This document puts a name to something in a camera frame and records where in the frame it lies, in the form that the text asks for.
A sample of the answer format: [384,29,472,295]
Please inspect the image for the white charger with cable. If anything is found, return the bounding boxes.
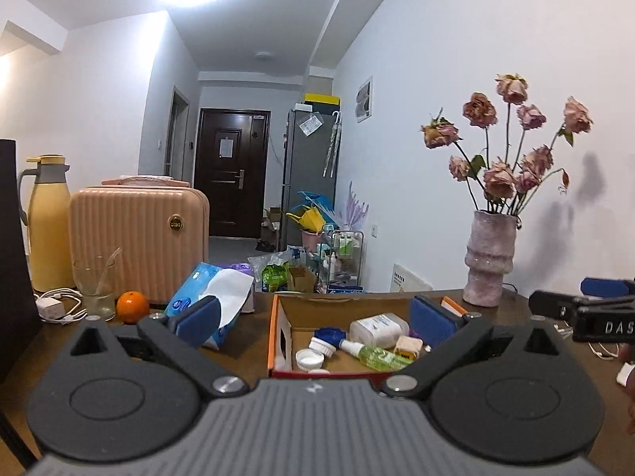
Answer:
[34,288,87,326]

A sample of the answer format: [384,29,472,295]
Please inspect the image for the clear plastic bottle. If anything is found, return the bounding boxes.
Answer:
[350,312,410,350]

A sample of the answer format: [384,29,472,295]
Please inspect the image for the stacked cardboard boxes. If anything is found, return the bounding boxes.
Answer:
[261,207,283,253]

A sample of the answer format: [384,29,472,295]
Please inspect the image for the small cardboard box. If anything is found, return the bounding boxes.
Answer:
[288,267,318,293]

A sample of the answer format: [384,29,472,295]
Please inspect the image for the yellow box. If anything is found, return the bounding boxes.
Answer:
[304,92,342,112]

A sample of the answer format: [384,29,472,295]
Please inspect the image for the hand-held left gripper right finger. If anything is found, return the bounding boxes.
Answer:
[379,295,569,400]

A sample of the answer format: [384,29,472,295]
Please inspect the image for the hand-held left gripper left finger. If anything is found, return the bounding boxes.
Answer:
[69,295,250,400]

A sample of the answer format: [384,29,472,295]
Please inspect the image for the orange fruit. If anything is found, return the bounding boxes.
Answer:
[116,290,150,324]

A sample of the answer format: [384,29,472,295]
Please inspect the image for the pink ceramic vase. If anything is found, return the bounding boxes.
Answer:
[463,209,519,307]

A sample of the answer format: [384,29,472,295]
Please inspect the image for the folded umbrella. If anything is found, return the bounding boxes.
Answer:
[323,111,343,178]

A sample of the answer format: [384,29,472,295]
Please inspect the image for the small yellow-lidded jar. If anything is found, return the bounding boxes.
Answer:
[395,336,424,360]

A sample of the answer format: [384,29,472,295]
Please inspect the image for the white round lid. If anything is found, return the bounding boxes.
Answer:
[295,348,325,372]

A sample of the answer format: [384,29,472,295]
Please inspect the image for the black panel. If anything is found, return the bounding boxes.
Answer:
[0,139,43,392]

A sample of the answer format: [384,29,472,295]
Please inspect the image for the white cable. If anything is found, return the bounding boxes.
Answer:
[553,322,621,360]

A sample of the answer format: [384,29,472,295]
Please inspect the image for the dried pink roses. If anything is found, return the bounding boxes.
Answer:
[421,73,593,216]

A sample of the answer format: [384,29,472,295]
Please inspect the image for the wall poster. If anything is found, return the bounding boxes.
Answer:
[356,77,374,124]

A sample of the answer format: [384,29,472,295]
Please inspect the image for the blue tissue pack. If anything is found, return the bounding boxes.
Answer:
[164,262,255,350]

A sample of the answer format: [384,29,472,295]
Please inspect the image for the green liquid spray bottle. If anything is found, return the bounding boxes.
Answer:
[340,340,408,372]

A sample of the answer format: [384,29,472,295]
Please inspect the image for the purple wall decoration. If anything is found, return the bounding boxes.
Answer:
[344,181,370,231]

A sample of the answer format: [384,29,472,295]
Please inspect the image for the pink ribbed suitcase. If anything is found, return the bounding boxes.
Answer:
[69,175,210,307]

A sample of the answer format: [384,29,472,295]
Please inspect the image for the blue plastic bag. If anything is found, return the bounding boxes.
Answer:
[296,191,338,224]

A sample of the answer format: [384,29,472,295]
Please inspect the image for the clear straw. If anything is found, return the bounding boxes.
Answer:
[94,247,122,298]

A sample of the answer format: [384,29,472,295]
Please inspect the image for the dark brown entrance door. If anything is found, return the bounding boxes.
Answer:
[193,107,272,239]

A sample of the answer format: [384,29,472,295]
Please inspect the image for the clear drinking glass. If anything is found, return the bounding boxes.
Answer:
[73,256,117,321]

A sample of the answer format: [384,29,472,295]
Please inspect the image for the yellow thermos jug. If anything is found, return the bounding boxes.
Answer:
[17,155,76,293]

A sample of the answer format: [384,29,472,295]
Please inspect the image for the grey interior door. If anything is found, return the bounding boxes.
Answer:
[165,85,192,179]

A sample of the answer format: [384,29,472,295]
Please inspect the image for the wire storage rack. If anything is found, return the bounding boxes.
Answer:
[317,228,365,293]

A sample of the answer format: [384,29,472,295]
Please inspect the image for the grey refrigerator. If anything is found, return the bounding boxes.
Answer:
[280,108,342,251]

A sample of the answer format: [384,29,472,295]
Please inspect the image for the cardboard box with orange edge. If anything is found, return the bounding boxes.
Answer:
[268,292,470,378]

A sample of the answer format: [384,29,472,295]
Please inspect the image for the green snack bag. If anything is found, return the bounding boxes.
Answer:
[260,263,290,292]

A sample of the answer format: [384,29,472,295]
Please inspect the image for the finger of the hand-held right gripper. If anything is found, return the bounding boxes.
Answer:
[528,290,635,319]
[580,278,635,298]

